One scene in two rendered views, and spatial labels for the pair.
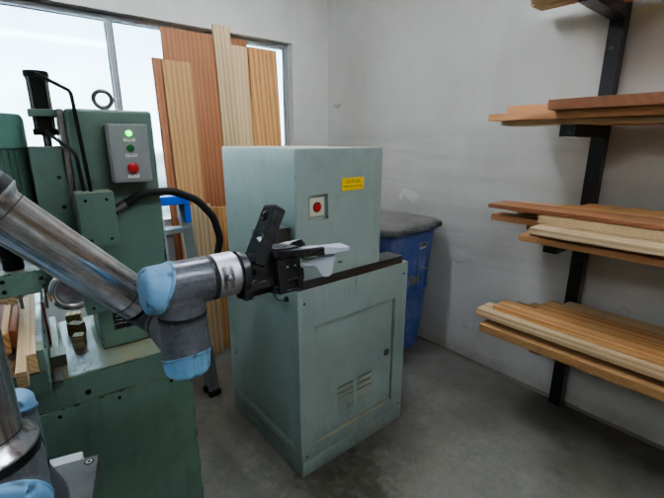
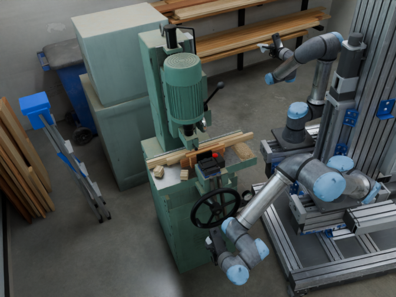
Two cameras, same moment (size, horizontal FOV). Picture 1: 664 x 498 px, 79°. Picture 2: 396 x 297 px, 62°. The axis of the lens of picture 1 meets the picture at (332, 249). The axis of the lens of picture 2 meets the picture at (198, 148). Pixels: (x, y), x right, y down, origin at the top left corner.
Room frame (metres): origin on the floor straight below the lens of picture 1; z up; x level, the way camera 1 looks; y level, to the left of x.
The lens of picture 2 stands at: (0.67, 2.27, 2.18)
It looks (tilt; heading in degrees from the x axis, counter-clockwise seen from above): 41 degrees down; 286
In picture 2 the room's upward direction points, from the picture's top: 4 degrees counter-clockwise
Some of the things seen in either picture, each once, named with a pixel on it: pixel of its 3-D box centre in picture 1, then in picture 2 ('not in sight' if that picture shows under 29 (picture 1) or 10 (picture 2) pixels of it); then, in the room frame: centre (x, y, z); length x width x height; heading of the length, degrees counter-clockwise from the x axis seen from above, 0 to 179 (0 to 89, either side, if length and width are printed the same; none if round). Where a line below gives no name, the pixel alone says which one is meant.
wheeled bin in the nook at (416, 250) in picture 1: (378, 284); (86, 90); (2.60, -0.32, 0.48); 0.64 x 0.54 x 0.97; 42
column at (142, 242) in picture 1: (121, 227); (170, 95); (1.29, 0.69, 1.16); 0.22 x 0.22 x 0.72; 36
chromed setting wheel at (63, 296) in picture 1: (73, 290); (201, 122); (1.09, 0.75, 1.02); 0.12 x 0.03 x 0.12; 126
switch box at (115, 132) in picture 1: (128, 153); (187, 49); (1.19, 0.58, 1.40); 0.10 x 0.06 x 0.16; 126
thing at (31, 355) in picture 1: (33, 319); (196, 149); (1.09, 0.88, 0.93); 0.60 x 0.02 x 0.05; 36
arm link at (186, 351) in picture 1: (182, 338); (288, 73); (0.61, 0.25, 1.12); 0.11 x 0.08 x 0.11; 39
